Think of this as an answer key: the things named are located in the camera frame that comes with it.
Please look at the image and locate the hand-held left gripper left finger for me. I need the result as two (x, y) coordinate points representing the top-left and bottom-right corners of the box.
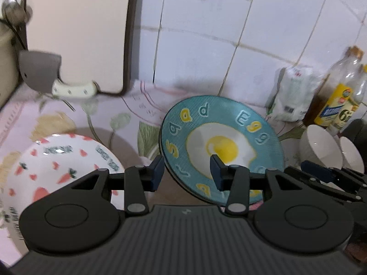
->
(70, 155), (165, 217)

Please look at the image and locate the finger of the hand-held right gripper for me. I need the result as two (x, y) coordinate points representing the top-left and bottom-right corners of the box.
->
(283, 165), (362, 202)
(300, 160), (367, 187)

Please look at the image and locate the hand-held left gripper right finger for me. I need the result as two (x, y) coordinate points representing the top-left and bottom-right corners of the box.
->
(210, 154), (304, 216)

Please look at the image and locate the white bowl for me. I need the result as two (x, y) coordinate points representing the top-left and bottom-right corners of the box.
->
(338, 136), (365, 174)
(299, 124), (344, 184)

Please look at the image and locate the teal fried egg plate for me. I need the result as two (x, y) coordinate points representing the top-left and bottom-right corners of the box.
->
(159, 95), (283, 206)

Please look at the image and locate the white carrot print plate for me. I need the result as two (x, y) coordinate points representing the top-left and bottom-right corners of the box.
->
(0, 133), (126, 265)

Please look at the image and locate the black cooking pot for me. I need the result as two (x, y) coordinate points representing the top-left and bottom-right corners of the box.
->
(341, 118), (367, 152)

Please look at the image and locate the small yellow cap bottle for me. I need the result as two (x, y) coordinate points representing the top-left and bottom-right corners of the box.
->
(330, 64), (367, 137)

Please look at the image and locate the floral table cover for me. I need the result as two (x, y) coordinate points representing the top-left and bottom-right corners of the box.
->
(0, 80), (319, 265)

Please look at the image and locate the large yellow label oil bottle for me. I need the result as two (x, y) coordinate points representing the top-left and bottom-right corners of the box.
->
(303, 46), (365, 128)

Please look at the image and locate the white plastic bag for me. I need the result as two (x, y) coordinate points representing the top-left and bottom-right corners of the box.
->
(265, 66), (323, 122)

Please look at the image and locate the cream cutting board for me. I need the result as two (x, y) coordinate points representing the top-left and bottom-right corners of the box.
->
(24, 0), (141, 96)

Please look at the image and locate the beige container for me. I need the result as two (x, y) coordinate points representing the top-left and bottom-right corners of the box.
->
(0, 20), (28, 108)

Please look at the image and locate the white handled cleaver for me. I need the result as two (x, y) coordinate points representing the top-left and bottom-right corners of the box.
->
(19, 51), (99, 99)

